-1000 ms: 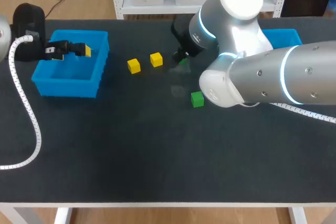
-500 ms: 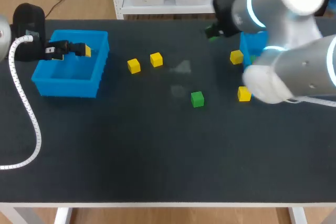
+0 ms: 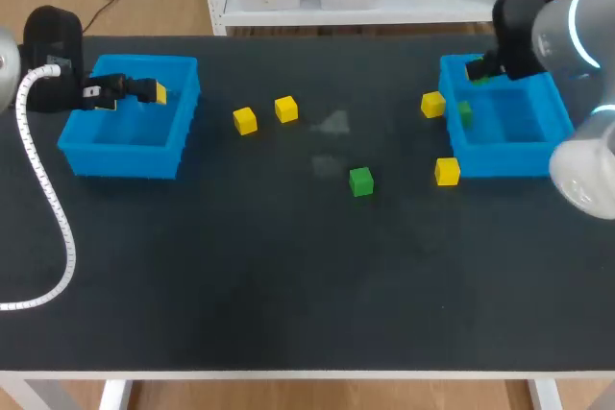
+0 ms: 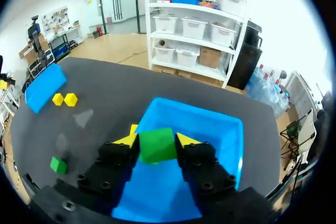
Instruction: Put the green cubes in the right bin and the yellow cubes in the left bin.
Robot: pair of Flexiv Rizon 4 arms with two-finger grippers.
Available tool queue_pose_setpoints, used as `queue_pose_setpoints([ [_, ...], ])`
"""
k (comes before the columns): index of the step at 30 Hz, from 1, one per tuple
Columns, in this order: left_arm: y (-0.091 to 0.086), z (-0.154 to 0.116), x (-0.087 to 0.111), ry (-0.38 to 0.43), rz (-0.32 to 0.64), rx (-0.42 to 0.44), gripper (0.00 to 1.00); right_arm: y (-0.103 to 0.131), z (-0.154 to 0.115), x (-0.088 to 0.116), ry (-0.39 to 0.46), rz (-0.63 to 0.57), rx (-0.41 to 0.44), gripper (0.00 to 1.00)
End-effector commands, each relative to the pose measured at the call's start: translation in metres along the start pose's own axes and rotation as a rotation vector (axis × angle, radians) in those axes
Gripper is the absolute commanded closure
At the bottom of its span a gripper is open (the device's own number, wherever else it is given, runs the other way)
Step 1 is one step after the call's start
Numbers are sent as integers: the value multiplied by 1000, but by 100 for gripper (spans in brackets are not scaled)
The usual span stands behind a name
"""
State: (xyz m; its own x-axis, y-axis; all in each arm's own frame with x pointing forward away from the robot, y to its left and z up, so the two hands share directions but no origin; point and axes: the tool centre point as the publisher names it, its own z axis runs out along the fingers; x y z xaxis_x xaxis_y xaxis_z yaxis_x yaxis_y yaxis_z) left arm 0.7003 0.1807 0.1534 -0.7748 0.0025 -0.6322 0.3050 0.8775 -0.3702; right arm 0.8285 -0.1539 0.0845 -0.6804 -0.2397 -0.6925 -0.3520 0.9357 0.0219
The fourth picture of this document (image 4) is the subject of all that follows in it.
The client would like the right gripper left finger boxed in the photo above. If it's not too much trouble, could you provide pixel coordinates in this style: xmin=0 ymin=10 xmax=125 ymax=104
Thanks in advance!
xmin=77 ymin=132 xmax=140 ymax=200

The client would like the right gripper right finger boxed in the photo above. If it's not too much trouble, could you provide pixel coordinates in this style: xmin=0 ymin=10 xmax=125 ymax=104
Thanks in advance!
xmin=174 ymin=132 xmax=237 ymax=205

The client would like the green cube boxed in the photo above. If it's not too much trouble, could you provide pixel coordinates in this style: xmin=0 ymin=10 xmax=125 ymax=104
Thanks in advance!
xmin=138 ymin=127 xmax=177 ymax=166
xmin=49 ymin=156 xmax=68 ymax=175

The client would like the blue plastic bin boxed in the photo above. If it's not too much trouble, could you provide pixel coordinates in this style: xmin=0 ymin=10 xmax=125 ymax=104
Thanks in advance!
xmin=111 ymin=97 xmax=245 ymax=223
xmin=25 ymin=63 xmax=67 ymax=114

